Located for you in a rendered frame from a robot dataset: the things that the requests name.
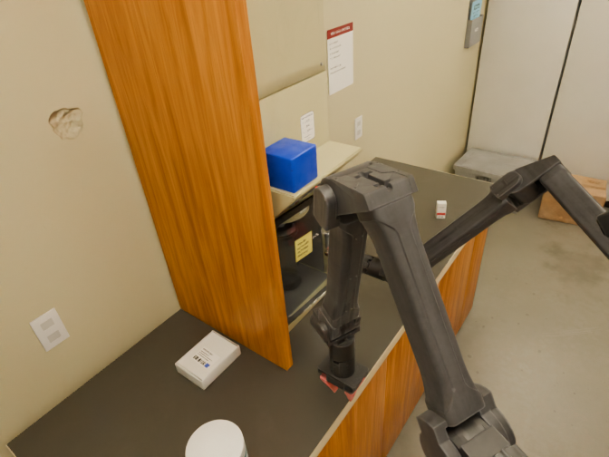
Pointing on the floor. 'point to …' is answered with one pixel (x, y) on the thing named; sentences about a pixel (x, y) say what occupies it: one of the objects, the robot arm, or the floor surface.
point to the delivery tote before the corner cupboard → (488, 164)
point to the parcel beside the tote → (551, 209)
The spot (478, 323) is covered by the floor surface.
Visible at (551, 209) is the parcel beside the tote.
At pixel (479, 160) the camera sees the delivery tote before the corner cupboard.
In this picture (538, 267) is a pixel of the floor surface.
